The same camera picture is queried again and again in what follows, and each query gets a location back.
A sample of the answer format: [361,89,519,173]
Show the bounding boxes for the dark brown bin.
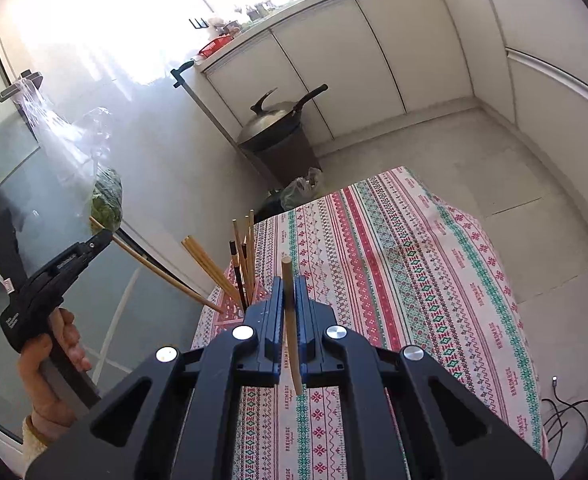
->
[239,122,316,187]

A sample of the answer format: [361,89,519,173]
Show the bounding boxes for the person's left hand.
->
[16,307,93,430]

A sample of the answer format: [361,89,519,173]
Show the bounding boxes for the dark wok lid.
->
[238,87,301,139]

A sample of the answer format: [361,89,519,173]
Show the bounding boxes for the black wok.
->
[238,84,329,149]

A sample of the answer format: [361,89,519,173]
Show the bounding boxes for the patterned red green tablecloth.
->
[191,166,550,480]

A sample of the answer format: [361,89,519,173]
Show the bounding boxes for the pink perforated chopstick holder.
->
[213,280,265,324]

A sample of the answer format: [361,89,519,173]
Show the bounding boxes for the crumpled clear plastic bag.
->
[279,167,325,211]

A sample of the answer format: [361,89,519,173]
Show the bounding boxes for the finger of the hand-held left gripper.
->
[86,229,115,257]

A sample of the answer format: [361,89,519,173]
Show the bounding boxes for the wooden chopstick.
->
[249,208,257,282]
[280,256,305,397]
[244,214,253,287]
[182,239,237,307]
[232,218,249,292]
[89,216,223,314]

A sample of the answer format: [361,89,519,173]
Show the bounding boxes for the red plastic basket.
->
[198,37,233,59]

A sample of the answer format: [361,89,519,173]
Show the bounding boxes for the person's left forearm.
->
[21,411,76,480]

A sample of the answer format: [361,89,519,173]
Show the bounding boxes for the glass sliding door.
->
[0,25,215,461]

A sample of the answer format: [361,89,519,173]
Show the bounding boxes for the white kitchen cabinet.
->
[201,0,588,161]

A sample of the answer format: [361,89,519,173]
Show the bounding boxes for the black cables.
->
[541,374,588,457]

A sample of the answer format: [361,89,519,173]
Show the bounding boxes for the silver door handle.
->
[0,72,45,104]

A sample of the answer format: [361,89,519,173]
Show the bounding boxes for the dark green plastic bag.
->
[255,187,295,224]

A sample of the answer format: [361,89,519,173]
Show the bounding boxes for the black door handle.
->
[170,60,196,89]

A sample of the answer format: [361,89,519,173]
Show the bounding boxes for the hanging plastic bag with greens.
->
[18,77,125,234]

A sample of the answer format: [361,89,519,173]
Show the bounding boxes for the dark chopstick with yellow band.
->
[229,240,249,312]

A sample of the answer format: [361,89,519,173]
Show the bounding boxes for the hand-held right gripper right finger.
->
[294,276,554,480]

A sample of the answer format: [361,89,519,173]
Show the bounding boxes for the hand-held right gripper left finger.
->
[26,276,287,480]

